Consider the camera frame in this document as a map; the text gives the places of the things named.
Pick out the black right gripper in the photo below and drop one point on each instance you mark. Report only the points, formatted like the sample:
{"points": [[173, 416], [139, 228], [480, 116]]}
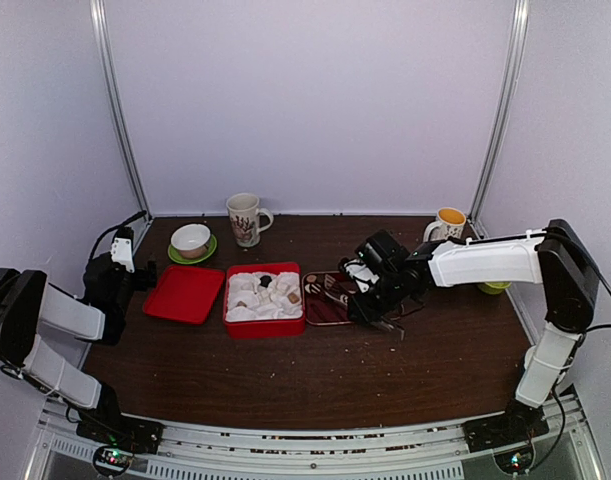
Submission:
{"points": [[370, 311]]}

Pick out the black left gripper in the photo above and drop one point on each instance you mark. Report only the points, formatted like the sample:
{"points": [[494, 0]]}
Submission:
{"points": [[151, 279]]}

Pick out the red tin lid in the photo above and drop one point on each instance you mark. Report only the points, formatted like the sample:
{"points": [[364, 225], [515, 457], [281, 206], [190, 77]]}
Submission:
{"points": [[184, 294]]}

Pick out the metal serving tongs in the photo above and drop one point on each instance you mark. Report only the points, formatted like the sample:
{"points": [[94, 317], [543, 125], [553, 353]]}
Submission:
{"points": [[340, 295]]}

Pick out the tan flower chocolate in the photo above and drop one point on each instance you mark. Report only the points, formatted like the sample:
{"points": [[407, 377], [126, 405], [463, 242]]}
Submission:
{"points": [[293, 299]]}

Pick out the dark brown chocolate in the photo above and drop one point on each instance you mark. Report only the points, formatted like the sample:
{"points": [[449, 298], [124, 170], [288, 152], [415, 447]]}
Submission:
{"points": [[265, 280]]}

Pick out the red tin box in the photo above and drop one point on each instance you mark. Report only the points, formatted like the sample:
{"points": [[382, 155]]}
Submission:
{"points": [[271, 328]]}

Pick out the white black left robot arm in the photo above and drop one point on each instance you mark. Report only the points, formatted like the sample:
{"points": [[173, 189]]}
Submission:
{"points": [[30, 303]]}

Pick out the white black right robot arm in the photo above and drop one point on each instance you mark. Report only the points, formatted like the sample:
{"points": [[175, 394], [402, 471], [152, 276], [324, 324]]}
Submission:
{"points": [[554, 258]]}

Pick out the green saucer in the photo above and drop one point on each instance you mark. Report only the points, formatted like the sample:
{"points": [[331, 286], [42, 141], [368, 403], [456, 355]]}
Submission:
{"points": [[175, 256]]}

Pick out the white ceramic bowl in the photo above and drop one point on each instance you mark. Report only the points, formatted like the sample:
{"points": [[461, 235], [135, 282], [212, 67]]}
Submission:
{"points": [[191, 241]]}

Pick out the flower pattern mug yellow inside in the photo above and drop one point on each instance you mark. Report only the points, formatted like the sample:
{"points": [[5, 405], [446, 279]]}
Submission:
{"points": [[449, 222]]}

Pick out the dark red lacquer tray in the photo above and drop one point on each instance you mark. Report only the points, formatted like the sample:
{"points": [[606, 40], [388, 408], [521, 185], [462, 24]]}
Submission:
{"points": [[319, 309]]}

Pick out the lime green plastic bowl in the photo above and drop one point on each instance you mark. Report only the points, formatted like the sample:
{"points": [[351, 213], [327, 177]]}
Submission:
{"points": [[493, 288]]}

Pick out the tall coral pattern mug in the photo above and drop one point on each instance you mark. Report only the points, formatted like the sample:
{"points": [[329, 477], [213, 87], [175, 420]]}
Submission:
{"points": [[248, 219]]}

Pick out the white paper liners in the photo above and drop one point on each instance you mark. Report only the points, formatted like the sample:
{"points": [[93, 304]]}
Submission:
{"points": [[244, 287]]}

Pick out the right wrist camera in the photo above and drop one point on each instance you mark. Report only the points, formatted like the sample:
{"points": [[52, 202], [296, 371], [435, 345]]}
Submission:
{"points": [[359, 273]]}

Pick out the aluminium front rail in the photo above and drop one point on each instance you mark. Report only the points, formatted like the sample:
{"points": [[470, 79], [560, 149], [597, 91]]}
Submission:
{"points": [[437, 450]]}

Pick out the aluminium left corner post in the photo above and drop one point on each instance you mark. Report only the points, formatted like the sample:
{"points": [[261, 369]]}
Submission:
{"points": [[102, 37]]}

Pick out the aluminium corner post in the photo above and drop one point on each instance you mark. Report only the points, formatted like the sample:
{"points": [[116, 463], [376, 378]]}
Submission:
{"points": [[512, 69], [102, 37]]}

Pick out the aluminium right corner post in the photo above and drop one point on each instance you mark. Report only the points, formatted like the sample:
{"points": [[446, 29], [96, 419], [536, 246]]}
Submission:
{"points": [[512, 69]]}

